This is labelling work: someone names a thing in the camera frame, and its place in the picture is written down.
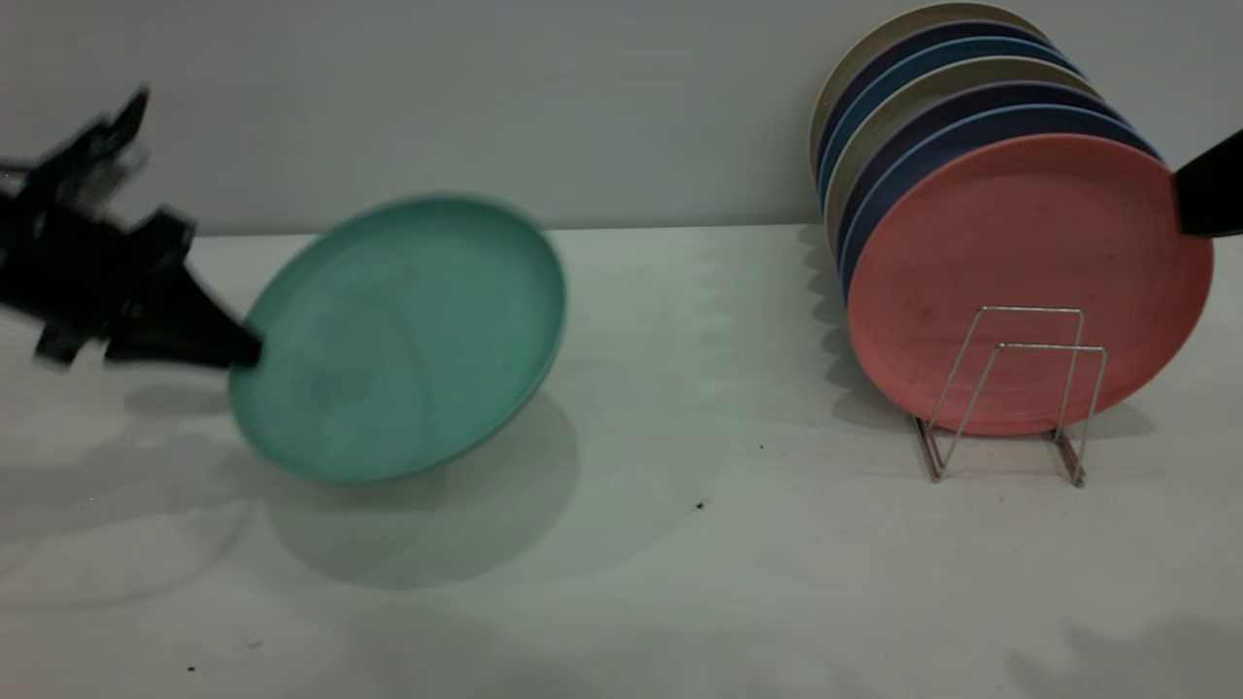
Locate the green round plate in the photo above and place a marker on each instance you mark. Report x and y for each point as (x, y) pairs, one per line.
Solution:
(398, 340)

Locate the dark purple plate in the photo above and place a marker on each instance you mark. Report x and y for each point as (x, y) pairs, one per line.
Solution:
(879, 66)
(947, 109)

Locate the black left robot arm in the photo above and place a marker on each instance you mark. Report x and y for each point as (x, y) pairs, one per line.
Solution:
(92, 146)

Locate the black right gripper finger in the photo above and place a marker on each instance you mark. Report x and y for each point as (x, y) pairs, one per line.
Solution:
(1214, 189)

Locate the navy plate with blue rim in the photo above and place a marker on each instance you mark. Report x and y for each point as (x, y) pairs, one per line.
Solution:
(947, 138)

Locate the beige plate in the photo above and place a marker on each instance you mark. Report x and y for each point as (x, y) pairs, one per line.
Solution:
(932, 87)
(869, 44)

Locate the teal blue plate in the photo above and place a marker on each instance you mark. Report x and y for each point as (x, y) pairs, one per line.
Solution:
(918, 68)

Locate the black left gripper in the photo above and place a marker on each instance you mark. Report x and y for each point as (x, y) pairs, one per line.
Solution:
(87, 282)

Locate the pink round plate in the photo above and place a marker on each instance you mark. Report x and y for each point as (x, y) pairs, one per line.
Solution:
(1020, 282)

